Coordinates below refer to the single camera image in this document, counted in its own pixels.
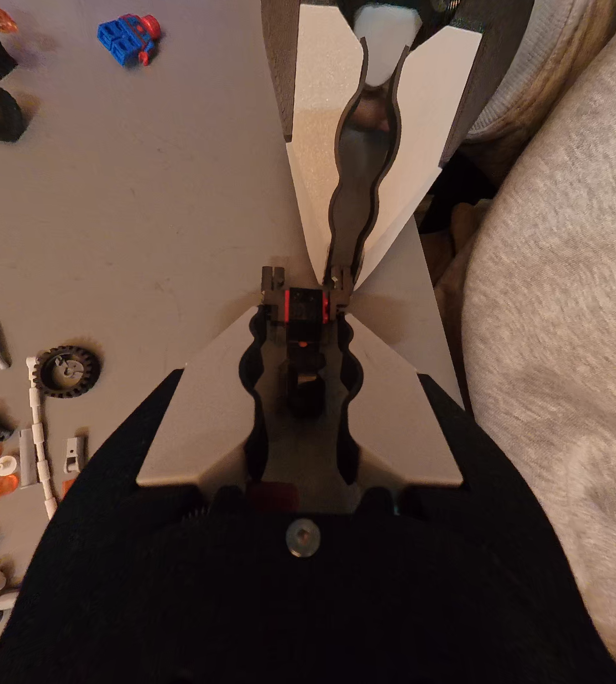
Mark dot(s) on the white round lego stud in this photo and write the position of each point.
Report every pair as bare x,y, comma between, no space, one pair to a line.
5,466

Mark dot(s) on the person's right hand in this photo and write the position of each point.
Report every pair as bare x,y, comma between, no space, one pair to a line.
372,115

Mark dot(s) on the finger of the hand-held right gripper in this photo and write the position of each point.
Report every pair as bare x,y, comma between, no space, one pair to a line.
313,107
425,107

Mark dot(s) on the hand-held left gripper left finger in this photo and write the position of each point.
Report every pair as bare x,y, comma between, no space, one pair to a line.
206,427

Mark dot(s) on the person's grey hoodie torso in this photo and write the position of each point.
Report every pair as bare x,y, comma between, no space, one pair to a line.
564,374

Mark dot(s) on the dark grey lego motorcycle frame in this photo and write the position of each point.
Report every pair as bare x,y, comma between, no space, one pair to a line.
302,310

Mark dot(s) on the orange transparent lego plate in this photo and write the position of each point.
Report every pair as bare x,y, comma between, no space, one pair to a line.
67,485

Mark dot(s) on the grey lego tube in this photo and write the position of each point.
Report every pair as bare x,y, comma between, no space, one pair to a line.
27,459

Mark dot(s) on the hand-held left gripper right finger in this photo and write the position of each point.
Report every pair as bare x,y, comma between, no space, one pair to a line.
404,427

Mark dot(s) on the blue red lego minifigure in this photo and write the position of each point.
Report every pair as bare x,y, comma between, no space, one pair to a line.
124,40

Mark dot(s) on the small grey lego connector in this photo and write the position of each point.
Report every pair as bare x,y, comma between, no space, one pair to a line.
74,454

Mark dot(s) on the person's right forearm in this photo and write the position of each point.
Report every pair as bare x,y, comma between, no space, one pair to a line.
543,69

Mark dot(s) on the small grey lego clip piece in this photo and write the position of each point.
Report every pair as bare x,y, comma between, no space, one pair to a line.
341,280

